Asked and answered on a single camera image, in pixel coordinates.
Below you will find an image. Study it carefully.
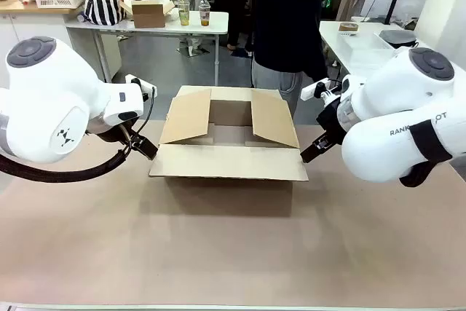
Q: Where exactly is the plastic cup with orange drink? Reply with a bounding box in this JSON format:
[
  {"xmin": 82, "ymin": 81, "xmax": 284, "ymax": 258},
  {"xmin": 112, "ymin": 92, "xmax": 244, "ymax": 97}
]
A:
[{"xmin": 197, "ymin": 0, "xmax": 213, "ymax": 28}]

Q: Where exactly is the plastic cup with green drink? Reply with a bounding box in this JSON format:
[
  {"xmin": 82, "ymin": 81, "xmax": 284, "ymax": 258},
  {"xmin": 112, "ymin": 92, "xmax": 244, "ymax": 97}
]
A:
[{"xmin": 175, "ymin": 0, "xmax": 191, "ymax": 28}]

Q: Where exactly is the white plastic tray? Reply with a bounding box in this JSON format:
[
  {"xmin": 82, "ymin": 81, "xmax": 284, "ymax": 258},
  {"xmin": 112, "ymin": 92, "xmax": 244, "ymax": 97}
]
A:
[{"xmin": 337, "ymin": 30, "xmax": 397, "ymax": 68}]

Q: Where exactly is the person in black sweatshirt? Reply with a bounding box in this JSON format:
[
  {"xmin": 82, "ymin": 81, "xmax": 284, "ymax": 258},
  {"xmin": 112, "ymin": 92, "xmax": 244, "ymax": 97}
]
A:
[{"xmin": 251, "ymin": 0, "xmax": 329, "ymax": 117}]

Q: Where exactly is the large brown cardboard box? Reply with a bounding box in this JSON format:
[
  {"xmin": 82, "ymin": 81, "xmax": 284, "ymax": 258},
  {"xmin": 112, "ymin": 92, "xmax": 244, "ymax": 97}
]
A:
[{"xmin": 148, "ymin": 84, "xmax": 309, "ymax": 217}]

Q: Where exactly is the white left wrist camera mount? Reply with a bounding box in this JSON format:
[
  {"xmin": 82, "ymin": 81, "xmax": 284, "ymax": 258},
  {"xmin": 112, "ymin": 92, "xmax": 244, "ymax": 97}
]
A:
[{"xmin": 125, "ymin": 74, "xmax": 159, "ymax": 100}]

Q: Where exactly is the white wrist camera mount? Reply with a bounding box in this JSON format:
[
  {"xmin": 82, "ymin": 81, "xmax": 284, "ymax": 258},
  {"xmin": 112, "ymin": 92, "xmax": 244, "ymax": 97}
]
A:
[
  {"xmin": 301, "ymin": 77, "xmax": 345, "ymax": 103},
  {"xmin": 125, "ymin": 74, "xmax": 159, "ymax": 100}
]

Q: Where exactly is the white rounded desk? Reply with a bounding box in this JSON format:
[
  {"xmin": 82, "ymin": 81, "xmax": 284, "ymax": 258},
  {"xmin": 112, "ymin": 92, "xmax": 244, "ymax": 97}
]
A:
[{"xmin": 318, "ymin": 20, "xmax": 433, "ymax": 76}]

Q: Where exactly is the small open cardboard box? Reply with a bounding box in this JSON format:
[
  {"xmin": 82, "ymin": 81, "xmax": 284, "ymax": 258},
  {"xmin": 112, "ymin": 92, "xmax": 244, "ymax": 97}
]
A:
[{"xmin": 119, "ymin": 0, "xmax": 176, "ymax": 29}]

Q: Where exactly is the white table with metal legs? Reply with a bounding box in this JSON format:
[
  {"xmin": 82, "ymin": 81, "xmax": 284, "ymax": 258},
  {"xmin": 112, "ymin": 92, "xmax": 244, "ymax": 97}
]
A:
[{"xmin": 65, "ymin": 10, "xmax": 230, "ymax": 87}]

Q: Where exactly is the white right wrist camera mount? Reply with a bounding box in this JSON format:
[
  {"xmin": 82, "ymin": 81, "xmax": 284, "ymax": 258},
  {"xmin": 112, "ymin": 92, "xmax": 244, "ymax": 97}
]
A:
[{"xmin": 301, "ymin": 77, "xmax": 345, "ymax": 103}]

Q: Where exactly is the black round flat device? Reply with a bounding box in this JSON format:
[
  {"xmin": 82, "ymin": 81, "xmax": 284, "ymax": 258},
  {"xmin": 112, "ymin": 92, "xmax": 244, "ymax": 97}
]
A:
[{"xmin": 378, "ymin": 29, "xmax": 418, "ymax": 50}]

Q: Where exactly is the black left arm cable sleeve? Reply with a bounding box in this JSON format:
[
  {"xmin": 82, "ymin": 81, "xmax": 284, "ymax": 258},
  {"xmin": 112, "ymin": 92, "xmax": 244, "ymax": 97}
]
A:
[{"xmin": 0, "ymin": 146, "xmax": 129, "ymax": 184}]

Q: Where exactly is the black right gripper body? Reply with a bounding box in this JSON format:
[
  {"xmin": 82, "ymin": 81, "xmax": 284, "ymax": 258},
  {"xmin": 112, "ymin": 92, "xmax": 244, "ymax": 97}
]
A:
[{"xmin": 315, "ymin": 97, "xmax": 346, "ymax": 141}]

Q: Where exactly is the black right arm strap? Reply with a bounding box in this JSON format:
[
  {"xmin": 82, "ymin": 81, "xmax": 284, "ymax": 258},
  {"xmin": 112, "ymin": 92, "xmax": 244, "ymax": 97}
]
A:
[{"xmin": 398, "ymin": 119, "xmax": 453, "ymax": 189}]

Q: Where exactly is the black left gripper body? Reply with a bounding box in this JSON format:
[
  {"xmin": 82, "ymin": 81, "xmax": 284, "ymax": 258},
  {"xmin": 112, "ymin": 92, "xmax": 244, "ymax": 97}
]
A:
[{"xmin": 86, "ymin": 120, "xmax": 138, "ymax": 145}]

